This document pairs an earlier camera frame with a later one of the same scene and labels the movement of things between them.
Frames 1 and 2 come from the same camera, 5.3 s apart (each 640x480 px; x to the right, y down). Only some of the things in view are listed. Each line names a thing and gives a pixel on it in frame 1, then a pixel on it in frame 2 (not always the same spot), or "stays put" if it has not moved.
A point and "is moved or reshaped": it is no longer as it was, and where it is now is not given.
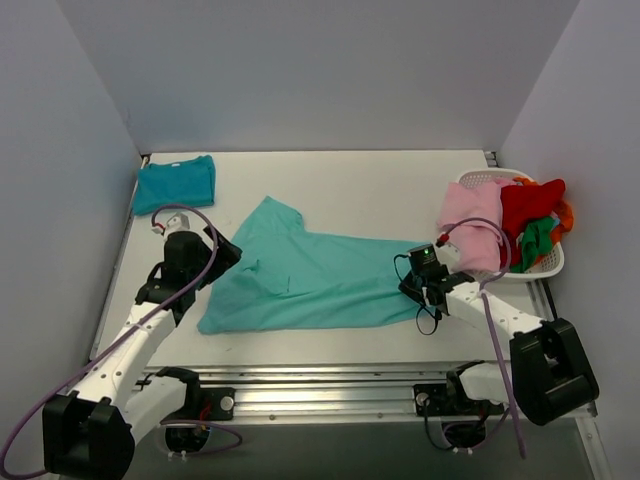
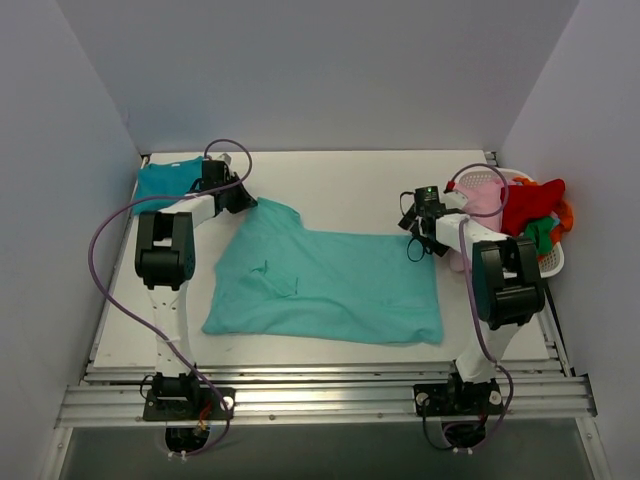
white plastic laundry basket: [548, 266] stays put
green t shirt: [536, 240] stays put
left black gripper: [220, 257] -> [240, 197]
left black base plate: [206, 404] stays put
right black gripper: [410, 288] -> [413, 220]
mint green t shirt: [284, 275] is moved or reshaped
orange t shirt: [563, 211] stays put
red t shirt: [522, 203] stays put
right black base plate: [444, 400] stays put
